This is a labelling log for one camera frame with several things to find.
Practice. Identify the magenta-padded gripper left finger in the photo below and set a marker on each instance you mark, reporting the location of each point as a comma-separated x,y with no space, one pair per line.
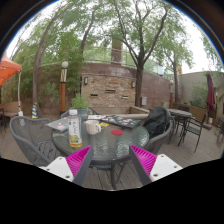
78,160

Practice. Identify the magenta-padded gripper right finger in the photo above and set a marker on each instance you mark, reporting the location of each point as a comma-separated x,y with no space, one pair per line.
145,161

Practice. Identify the clear drink bottle white cap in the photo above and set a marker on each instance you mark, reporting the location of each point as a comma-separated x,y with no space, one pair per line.
75,131

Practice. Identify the grey wicker chair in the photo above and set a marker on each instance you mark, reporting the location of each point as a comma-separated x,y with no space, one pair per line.
65,113
31,136
160,141

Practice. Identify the white ceramic mug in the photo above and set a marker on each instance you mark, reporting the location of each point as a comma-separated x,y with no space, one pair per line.
91,127

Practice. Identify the grey laptop with stickers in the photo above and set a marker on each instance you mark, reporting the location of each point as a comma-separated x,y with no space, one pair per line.
58,124

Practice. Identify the flat round red coaster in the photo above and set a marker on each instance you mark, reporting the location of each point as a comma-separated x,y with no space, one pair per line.
117,132

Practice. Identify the black backpack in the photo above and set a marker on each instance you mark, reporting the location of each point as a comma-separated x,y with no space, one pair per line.
156,121

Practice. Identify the small yellow card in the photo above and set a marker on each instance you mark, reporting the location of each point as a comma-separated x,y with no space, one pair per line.
104,124

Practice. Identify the white printed booklet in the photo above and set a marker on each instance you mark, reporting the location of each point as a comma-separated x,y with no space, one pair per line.
95,117

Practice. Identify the dark laptop with stickers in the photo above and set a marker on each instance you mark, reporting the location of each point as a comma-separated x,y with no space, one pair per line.
121,121

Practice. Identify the green plant in blue pot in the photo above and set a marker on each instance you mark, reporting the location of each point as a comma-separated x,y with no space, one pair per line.
80,104

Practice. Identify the round dark patio table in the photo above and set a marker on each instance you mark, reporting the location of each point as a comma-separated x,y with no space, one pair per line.
180,113

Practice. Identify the black metal chair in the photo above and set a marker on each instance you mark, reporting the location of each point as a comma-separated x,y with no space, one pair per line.
195,128

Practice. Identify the yellow blue striped cone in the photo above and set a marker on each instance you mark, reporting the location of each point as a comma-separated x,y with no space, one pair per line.
34,111

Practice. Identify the orange canopy tent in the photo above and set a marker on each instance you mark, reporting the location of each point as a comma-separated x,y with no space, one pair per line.
8,68

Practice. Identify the grey wall utility box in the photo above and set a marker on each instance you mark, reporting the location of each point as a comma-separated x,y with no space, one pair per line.
144,101

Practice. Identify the wooden lamp post white globe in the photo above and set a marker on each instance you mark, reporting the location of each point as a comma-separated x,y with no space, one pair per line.
63,90
172,95

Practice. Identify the black wall lamp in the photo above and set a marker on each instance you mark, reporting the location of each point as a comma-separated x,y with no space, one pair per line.
86,80
133,84

